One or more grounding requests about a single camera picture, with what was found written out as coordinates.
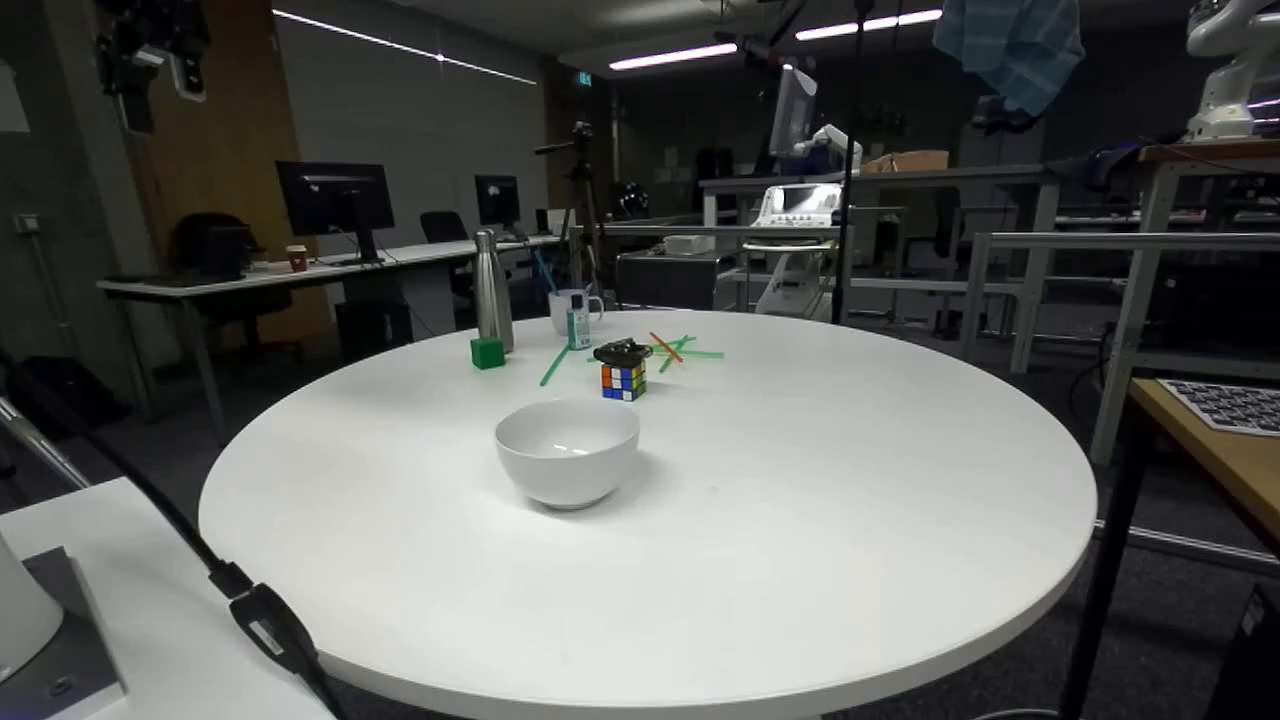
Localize multicoloured Rubik's cube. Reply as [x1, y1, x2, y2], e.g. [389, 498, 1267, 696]
[601, 359, 650, 398]

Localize green cube block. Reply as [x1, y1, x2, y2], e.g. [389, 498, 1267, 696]
[474, 334, 509, 369]

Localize white ceramic bowl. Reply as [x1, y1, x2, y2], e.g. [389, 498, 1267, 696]
[493, 398, 642, 506]

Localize stainless steel water bottle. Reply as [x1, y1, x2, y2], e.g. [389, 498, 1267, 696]
[478, 229, 514, 346]

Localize round white table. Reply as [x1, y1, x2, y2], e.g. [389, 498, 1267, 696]
[200, 311, 1098, 720]

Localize black computer monitor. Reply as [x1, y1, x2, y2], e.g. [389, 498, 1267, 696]
[278, 160, 393, 259]

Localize long white desk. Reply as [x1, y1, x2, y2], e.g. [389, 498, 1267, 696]
[94, 232, 564, 433]

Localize blue hanging cloth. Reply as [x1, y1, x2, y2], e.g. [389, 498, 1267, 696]
[932, 0, 1083, 117]

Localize white corner table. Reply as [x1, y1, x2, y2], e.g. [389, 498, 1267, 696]
[0, 481, 334, 720]

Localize wooden side table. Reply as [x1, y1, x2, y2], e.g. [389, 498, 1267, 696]
[1059, 378, 1280, 720]

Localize black strap with buckle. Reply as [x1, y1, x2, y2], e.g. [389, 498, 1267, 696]
[0, 346, 343, 720]

